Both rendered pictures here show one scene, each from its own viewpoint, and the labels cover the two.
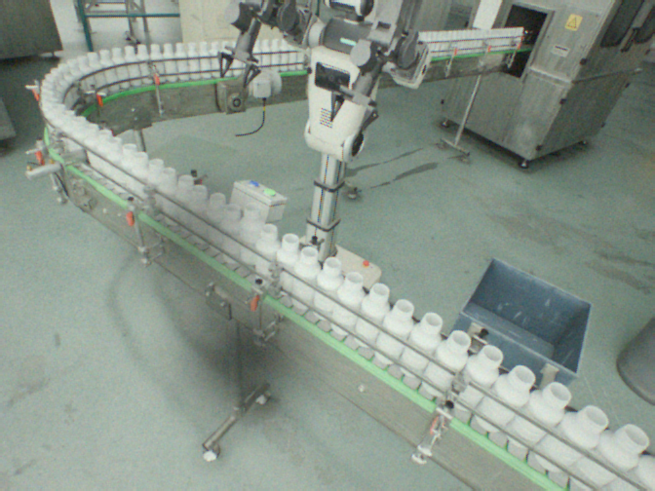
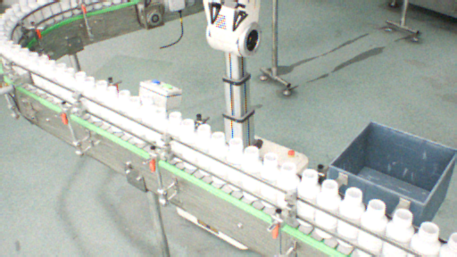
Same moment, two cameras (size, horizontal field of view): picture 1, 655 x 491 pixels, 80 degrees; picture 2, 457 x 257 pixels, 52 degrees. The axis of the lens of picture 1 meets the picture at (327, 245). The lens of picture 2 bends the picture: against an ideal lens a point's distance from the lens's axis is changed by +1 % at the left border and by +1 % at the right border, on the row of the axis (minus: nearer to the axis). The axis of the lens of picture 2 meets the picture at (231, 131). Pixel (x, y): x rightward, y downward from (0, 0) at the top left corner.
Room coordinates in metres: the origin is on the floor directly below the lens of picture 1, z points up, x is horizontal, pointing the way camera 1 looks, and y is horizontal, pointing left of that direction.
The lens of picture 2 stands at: (-0.44, -0.32, 1.94)
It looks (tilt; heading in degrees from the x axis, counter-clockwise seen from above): 36 degrees down; 12
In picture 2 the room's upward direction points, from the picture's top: 4 degrees counter-clockwise
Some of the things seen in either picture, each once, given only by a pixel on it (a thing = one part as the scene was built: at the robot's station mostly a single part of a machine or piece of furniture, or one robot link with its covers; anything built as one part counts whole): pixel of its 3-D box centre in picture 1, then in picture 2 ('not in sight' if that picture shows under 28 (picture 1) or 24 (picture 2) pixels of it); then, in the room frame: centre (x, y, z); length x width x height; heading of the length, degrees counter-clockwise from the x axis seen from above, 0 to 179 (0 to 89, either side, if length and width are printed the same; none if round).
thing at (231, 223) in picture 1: (233, 234); (138, 120); (0.77, 0.24, 1.08); 0.06 x 0.06 x 0.17
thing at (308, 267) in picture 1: (306, 278); (190, 144); (0.65, 0.04, 1.08); 0.06 x 0.06 x 0.17
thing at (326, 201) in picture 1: (324, 216); (238, 109); (1.50, 0.04, 0.65); 0.11 x 0.11 x 0.40; 62
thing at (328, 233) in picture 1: (319, 249); (240, 142); (1.50, 0.04, 0.45); 0.13 x 0.13 x 0.40; 62
